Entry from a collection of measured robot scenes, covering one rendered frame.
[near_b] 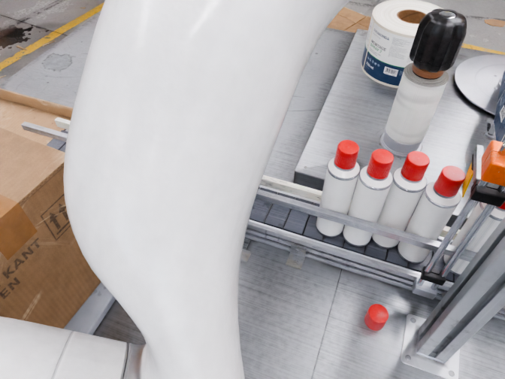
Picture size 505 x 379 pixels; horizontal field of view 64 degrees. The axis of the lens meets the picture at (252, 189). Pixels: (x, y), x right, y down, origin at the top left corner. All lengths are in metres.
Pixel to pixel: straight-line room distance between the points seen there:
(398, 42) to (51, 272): 0.89
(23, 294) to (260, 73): 0.54
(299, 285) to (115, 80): 0.64
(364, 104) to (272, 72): 0.91
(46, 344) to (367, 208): 0.53
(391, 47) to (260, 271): 0.65
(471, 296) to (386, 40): 0.71
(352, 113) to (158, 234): 0.90
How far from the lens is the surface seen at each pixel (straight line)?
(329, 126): 0.99
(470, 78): 1.26
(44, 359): 0.26
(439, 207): 0.66
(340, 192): 0.67
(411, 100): 0.87
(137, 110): 0.17
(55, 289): 0.70
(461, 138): 1.06
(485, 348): 0.81
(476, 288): 0.57
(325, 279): 0.78
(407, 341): 0.76
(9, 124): 1.22
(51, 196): 0.61
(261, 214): 0.79
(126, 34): 0.18
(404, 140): 0.93
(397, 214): 0.71
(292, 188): 0.79
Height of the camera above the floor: 1.50
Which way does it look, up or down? 49 degrees down
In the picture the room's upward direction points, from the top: straight up
